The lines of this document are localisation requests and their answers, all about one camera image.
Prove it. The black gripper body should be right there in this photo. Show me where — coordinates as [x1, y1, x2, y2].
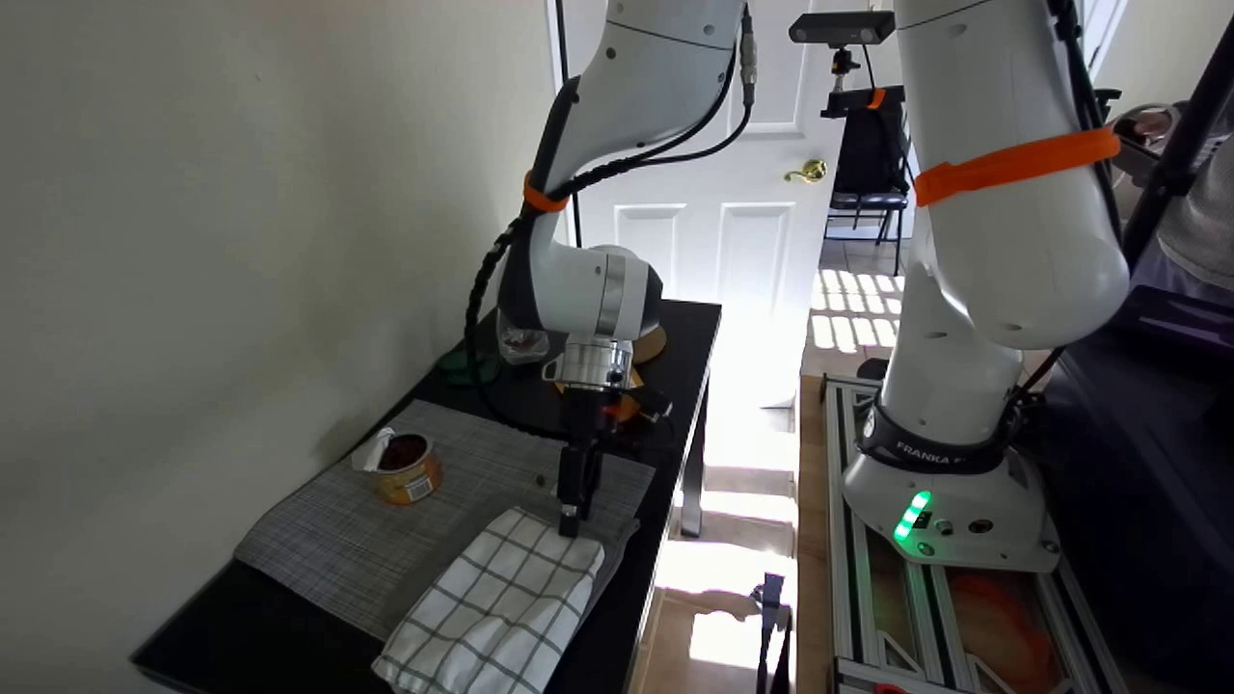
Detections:
[560, 382, 649, 455]

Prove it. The white checked towel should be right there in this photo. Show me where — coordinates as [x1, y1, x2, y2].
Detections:
[371, 503, 608, 694]

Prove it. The round cork coaster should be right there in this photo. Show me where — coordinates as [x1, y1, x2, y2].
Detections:
[627, 320, 671, 365]

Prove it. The clear glass jar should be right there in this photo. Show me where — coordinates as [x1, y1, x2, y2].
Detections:
[495, 320, 555, 372]

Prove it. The green round lid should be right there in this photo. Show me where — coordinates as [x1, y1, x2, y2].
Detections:
[435, 343, 500, 391]

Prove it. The orange tin can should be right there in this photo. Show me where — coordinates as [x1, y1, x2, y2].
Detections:
[347, 430, 446, 510]

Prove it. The black blue clamp stand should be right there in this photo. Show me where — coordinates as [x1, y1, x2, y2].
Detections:
[749, 571, 795, 694]

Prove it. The grey woven placemat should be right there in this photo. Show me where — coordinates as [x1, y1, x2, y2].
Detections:
[232, 399, 659, 643]

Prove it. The white panel door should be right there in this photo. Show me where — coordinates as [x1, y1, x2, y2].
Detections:
[564, 0, 928, 449]

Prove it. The black table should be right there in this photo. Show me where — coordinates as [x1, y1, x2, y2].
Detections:
[132, 296, 723, 694]

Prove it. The black folding chair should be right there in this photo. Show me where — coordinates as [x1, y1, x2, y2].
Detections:
[820, 107, 919, 280]

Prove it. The dark upholstered furniture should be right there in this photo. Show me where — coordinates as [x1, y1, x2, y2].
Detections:
[1024, 256, 1234, 694]

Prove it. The narrow orange strap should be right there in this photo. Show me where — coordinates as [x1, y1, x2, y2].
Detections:
[519, 175, 570, 219]

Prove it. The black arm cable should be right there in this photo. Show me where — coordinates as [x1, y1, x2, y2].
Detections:
[457, 0, 764, 378]

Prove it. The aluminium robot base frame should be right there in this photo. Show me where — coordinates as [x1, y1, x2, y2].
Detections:
[820, 378, 1133, 694]

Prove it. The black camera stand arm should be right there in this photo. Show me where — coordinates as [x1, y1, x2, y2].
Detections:
[820, 44, 934, 129]

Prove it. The black stereo camera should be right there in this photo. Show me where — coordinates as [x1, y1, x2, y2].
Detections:
[788, 13, 903, 52]

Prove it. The wide orange strap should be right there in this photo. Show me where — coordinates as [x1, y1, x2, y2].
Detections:
[914, 124, 1127, 214]

